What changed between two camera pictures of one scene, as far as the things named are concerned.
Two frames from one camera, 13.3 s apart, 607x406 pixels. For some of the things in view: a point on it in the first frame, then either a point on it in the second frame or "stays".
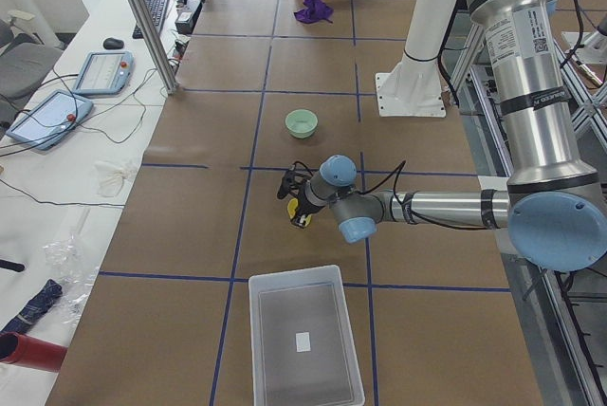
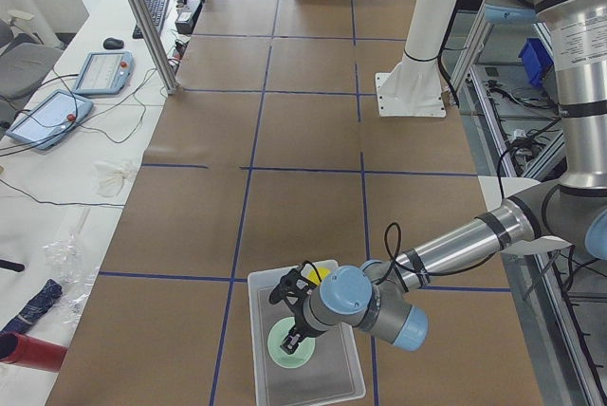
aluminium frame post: (141, 9) stays
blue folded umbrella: (36, 308) stays
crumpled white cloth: (111, 177) stays
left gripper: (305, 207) → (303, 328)
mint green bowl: (301, 123) → (280, 332)
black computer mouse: (112, 43) stays
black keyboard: (157, 5) stays
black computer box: (188, 14) stays
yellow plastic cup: (292, 205) → (315, 272)
